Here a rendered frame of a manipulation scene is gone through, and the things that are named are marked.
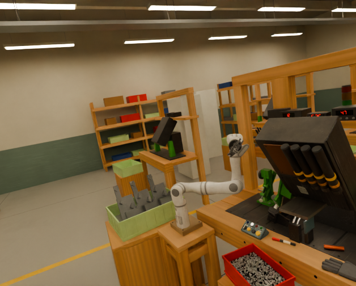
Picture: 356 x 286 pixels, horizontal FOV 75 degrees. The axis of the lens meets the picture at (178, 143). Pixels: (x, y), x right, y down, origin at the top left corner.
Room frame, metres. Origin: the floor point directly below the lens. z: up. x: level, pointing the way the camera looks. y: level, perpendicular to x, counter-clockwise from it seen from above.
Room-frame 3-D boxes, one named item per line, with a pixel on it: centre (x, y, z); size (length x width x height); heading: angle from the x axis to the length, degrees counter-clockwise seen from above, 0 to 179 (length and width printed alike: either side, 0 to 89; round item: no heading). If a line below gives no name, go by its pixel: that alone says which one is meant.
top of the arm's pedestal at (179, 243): (1.63, 0.06, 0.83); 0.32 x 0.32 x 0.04; 30
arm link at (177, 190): (1.62, 0.06, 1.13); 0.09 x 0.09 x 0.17; 64
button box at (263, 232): (1.37, -0.40, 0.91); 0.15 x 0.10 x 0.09; 32
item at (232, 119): (7.67, -2.42, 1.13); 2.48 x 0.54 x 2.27; 23
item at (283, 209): (1.25, -0.71, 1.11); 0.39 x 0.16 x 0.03; 122
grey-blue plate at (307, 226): (1.20, -0.66, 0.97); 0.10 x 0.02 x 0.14; 122
